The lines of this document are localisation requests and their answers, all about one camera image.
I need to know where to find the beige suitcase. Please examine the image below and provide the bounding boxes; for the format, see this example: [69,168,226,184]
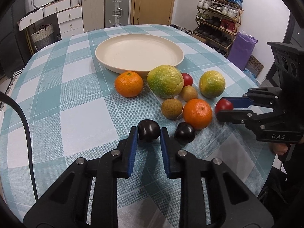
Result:
[81,0,105,32]

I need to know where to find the teal plaid tablecloth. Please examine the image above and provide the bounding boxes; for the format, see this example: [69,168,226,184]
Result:
[1,25,275,227]

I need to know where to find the purple bag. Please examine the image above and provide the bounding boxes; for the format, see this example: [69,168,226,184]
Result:
[227,30,258,71]

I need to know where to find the right hand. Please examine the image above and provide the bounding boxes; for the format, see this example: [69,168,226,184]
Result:
[269,143,288,156]

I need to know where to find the white drawer cabinet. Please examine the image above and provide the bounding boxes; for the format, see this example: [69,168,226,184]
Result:
[17,0,84,39]

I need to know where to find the red tomato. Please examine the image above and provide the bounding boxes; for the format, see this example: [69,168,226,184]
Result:
[182,73,193,86]
[214,98,233,114]

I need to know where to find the silver suitcase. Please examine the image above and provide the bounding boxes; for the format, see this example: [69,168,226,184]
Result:
[104,0,129,28]

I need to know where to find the smaller yellow-green citrus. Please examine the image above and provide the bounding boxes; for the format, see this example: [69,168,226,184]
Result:
[199,70,226,99]

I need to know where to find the orange tangerine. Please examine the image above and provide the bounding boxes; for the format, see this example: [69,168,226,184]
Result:
[114,71,144,98]
[183,98,213,130]

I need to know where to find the brown longan fruit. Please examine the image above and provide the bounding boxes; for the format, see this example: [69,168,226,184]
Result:
[180,85,198,102]
[161,98,183,120]

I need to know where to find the cream round plate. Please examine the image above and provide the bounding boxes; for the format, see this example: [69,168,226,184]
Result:
[95,33,184,76]

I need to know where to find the woven laundry basket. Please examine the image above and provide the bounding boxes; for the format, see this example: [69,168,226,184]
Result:
[31,24,56,51]

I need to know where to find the wooden shoe rack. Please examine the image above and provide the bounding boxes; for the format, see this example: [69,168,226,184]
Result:
[193,0,243,57]

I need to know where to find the dark plum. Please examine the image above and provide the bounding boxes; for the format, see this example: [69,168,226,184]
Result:
[138,120,160,143]
[174,122,196,145]

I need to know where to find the wooden door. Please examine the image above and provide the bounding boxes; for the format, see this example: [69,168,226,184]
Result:
[130,0,175,25]

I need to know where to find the large yellow-green citrus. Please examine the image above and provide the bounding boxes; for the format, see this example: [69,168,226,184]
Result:
[147,65,184,99]

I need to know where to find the black cable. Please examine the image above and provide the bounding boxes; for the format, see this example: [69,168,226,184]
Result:
[0,91,39,201]

